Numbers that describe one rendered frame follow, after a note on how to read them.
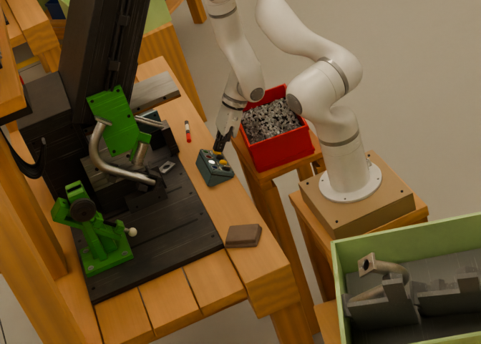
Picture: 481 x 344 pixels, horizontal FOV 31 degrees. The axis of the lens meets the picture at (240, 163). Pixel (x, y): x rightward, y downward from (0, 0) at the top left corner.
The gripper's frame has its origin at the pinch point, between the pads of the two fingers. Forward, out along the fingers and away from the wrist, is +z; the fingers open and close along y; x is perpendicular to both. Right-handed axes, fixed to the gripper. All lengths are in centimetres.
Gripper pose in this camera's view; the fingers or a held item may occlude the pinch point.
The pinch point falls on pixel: (219, 145)
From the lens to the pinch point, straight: 291.5
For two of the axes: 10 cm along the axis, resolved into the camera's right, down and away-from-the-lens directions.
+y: -3.1, -4.9, 8.2
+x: -9.0, -1.3, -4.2
